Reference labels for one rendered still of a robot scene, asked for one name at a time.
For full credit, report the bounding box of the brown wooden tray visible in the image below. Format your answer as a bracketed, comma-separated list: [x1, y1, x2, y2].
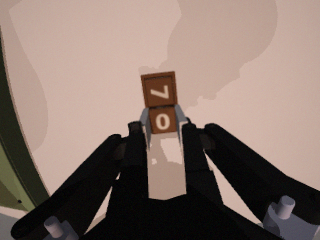
[141, 71, 178, 108]

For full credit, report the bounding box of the brown number cube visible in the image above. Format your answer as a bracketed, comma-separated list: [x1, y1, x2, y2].
[144, 76, 175, 107]
[148, 105, 177, 134]

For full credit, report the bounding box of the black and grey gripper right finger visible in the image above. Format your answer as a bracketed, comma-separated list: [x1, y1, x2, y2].
[174, 104, 320, 240]

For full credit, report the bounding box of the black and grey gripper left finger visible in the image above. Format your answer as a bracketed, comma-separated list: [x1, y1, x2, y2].
[11, 108, 151, 240]

